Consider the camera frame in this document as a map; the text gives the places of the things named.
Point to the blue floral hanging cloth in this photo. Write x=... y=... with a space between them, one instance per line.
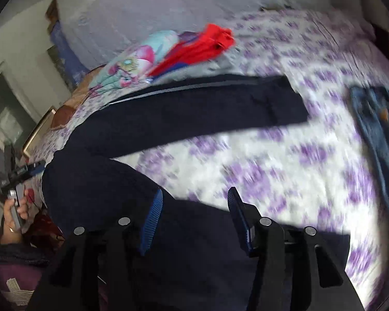
x=70 y=68

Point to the wooden headboard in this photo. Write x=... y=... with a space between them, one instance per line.
x=35 y=137

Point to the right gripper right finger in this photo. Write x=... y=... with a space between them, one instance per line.
x=295 y=268

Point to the blue denim jeans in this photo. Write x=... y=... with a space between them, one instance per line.
x=371 y=109

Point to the purple floral bed sheet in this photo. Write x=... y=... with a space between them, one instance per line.
x=313 y=172

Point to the brown satin pillow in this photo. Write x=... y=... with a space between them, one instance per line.
x=64 y=114

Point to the folded turquoise floral quilt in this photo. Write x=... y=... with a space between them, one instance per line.
x=133 y=64

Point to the red white blue garment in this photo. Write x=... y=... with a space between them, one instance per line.
x=208 y=44

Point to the dark navy pants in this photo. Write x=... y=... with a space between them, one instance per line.
x=195 y=261

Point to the green glass window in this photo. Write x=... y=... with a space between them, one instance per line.
x=16 y=124

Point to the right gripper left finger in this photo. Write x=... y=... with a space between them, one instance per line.
x=111 y=256

